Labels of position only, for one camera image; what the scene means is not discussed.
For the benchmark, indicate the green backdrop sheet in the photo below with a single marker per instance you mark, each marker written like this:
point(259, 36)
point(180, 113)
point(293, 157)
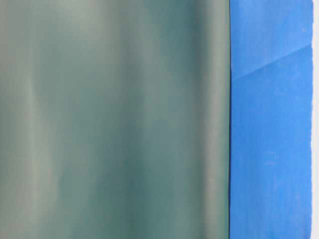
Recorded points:
point(114, 119)

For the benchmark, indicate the blue table cloth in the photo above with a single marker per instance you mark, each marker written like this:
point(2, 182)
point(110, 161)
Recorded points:
point(271, 119)

